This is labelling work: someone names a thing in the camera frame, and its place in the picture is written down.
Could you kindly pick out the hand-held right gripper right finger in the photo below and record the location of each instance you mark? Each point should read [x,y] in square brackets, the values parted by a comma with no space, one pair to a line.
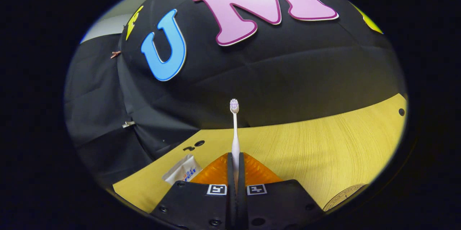
[241,174]

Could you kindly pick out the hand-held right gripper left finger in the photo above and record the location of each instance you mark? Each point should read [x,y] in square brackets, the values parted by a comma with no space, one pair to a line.
[231,174]

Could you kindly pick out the white toothbrush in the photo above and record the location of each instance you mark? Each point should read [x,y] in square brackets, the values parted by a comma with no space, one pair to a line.
[235,140]

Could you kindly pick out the white toothpaste tube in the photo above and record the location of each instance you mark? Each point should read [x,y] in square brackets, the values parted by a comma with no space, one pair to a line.
[182,172]

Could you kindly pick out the round cork coaster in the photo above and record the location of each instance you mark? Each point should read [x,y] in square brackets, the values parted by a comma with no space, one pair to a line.
[342,199]

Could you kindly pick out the black backdrop cloth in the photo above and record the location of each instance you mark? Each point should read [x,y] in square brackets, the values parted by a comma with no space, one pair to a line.
[288,79]

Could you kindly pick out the white clip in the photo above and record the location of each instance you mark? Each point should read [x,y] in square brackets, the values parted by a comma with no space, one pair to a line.
[128,124]

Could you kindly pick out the copper clip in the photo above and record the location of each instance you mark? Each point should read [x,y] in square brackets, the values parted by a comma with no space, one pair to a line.
[115,54]

